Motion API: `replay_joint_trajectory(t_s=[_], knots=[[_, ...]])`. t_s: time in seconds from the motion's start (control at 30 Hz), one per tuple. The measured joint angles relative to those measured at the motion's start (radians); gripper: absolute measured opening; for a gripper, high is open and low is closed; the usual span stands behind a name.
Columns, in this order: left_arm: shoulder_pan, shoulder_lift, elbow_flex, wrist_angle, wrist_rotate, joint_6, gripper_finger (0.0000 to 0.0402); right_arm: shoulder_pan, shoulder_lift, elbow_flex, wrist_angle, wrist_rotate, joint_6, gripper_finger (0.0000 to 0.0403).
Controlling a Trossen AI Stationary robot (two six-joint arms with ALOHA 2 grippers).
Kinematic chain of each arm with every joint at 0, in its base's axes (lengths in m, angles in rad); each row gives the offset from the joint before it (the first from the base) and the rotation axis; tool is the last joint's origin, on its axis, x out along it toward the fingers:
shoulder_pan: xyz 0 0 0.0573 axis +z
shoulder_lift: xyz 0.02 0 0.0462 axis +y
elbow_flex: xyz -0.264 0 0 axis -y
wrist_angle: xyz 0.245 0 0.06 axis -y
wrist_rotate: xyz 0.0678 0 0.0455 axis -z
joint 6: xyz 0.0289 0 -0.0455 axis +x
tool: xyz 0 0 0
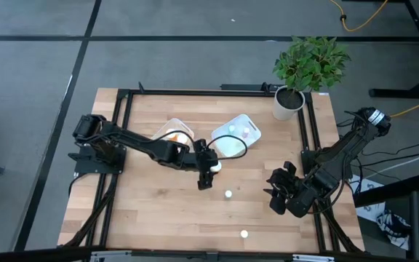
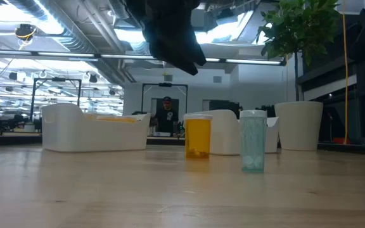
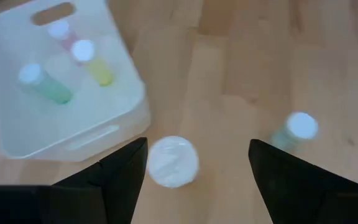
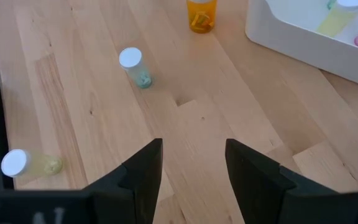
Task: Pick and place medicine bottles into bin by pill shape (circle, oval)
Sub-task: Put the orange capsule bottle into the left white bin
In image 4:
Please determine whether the teal pill bottle white cap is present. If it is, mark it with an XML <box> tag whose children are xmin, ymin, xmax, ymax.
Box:
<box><xmin>118</xmin><ymin>47</ymin><xmax>154</xmax><ymax>90</ymax></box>

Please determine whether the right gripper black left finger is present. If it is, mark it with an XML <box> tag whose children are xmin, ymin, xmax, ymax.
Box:
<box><xmin>84</xmin><ymin>138</ymin><xmax>164</xmax><ymax>224</ymax></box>

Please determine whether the white plastic bin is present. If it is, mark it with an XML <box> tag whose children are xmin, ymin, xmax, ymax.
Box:
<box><xmin>244</xmin><ymin>0</ymin><xmax>358</xmax><ymax>85</ymax></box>

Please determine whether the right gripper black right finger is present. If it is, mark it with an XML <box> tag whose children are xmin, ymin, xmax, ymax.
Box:
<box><xmin>224</xmin><ymin>138</ymin><xmax>338</xmax><ymax>224</ymax></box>

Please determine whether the orange pill bottle white cap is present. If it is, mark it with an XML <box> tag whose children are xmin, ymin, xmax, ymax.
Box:
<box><xmin>186</xmin><ymin>0</ymin><xmax>218</xmax><ymax>34</ymax></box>

